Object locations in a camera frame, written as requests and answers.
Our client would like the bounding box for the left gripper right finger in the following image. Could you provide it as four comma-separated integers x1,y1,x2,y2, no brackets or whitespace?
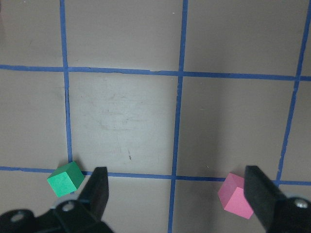
244,166,287,228

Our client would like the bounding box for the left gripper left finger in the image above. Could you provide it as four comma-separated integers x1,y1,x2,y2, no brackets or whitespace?
77,167,108,222

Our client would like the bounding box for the green cube near left arm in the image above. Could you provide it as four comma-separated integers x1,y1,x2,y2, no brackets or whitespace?
47,161,85,198

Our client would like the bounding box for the pink cube centre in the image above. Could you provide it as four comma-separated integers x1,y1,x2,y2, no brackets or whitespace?
218,173,254,219

